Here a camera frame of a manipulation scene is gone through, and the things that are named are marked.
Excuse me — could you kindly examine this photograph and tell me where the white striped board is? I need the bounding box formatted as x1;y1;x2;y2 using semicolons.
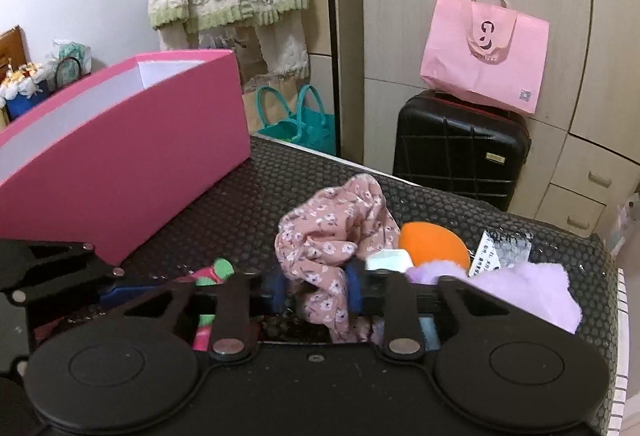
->
606;266;640;436

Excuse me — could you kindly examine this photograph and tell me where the black honeycomb mat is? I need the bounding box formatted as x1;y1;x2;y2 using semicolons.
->
30;133;621;432

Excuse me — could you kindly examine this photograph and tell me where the black clothes rack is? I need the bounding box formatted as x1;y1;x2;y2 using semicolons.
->
322;0;344;157

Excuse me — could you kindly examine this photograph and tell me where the white flower bouquet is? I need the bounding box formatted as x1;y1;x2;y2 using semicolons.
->
0;60;53;123

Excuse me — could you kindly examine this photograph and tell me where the clear packet with white label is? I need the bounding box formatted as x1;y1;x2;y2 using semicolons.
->
469;228;532;277

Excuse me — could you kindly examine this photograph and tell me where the green white plastic bag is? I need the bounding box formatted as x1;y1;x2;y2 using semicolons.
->
49;38;94;87

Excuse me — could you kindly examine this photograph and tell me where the pink tote bag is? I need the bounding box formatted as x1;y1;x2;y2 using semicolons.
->
420;0;551;117

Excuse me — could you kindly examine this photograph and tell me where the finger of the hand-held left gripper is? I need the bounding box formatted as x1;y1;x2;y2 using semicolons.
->
0;303;37;378
0;240;167;310

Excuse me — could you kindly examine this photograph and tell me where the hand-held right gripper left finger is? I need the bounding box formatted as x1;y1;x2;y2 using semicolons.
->
120;272;290;363

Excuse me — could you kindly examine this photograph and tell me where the pink cardboard box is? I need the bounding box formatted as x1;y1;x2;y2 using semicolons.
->
0;48;254;267

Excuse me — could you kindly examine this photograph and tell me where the wooden headboard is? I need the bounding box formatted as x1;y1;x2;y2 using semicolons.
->
0;26;32;84

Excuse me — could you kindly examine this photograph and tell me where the pink floral scrunchie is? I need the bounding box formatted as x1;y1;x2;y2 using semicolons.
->
274;173;402;344

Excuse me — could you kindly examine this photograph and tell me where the beige wooden wardrobe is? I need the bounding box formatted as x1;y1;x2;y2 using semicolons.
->
357;0;640;237

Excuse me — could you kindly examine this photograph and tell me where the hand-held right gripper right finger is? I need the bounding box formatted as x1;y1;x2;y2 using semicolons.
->
345;262;511;362

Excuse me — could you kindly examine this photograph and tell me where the pink green plush toy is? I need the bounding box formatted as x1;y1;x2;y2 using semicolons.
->
190;258;236;353

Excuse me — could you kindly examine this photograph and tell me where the teal handbag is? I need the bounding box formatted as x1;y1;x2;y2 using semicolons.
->
256;84;337;157

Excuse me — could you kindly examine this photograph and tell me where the purple plush toy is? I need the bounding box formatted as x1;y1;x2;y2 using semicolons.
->
404;260;584;335

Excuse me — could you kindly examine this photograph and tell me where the orange makeup sponge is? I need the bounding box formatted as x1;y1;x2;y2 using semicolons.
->
398;222;472;275

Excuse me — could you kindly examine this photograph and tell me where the black suitcase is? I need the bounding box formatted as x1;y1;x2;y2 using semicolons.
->
392;89;532;213

